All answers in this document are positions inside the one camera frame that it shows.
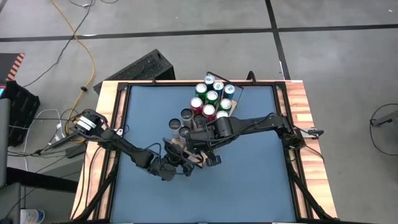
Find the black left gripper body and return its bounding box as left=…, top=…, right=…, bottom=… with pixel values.
left=151, top=151, right=187, bottom=182

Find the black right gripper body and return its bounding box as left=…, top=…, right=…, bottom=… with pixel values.
left=185, top=123, right=219, bottom=154

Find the tall white can black lid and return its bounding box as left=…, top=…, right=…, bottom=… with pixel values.
left=180, top=108, right=193, bottom=128
left=178, top=126, right=192, bottom=141
left=168, top=118, right=182, bottom=139

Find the green Sprite can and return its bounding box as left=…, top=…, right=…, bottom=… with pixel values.
left=195, top=83, right=208, bottom=101
left=219, top=98, right=233, bottom=113
left=205, top=91, right=220, bottom=106

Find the black power adapter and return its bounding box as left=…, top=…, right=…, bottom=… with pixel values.
left=65, top=143, right=87, bottom=159

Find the black floor beam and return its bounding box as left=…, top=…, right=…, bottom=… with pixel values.
left=6, top=167, right=78, bottom=193

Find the black plastic crate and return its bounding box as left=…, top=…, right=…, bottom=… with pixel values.
left=0, top=80, right=41, bottom=147

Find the orange black striped panel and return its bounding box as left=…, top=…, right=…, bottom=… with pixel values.
left=0, top=52, right=25, bottom=82

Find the black diagonal frame strut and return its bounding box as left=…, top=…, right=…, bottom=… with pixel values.
left=285, top=149, right=333, bottom=222
left=73, top=149, right=121, bottom=222

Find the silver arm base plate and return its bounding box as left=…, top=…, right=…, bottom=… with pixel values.
left=298, top=126, right=325, bottom=139

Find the yellow floor cable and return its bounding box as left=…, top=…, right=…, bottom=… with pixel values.
left=49, top=0, right=96, bottom=144

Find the white floor cable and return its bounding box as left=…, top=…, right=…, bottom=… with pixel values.
left=26, top=108, right=68, bottom=144

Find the black floor cable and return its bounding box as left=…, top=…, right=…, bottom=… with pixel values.
left=22, top=0, right=96, bottom=88

